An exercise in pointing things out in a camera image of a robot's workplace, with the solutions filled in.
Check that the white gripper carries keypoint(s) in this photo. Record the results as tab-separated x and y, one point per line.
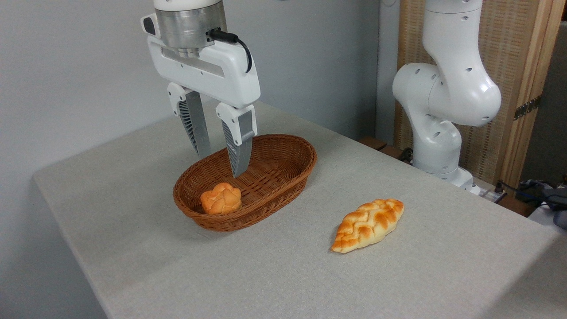
221	75

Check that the long braided bread loaf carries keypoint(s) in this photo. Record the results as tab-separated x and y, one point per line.
365	226

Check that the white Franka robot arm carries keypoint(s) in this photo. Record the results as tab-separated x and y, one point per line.
456	88

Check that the round orange bread roll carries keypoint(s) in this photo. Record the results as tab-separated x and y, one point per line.
221	200

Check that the brown oval wicker basket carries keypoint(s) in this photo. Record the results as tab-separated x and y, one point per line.
274	177

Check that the wooden woven folding screen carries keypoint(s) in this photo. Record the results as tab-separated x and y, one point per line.
514	53

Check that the dark metal screen hinge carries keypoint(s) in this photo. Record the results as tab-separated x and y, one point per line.
527	107

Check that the blue-grey bundle of cloth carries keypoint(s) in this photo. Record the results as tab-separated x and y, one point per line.
556	208

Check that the small white wrist bracket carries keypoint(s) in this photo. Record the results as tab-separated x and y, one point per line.
148	25

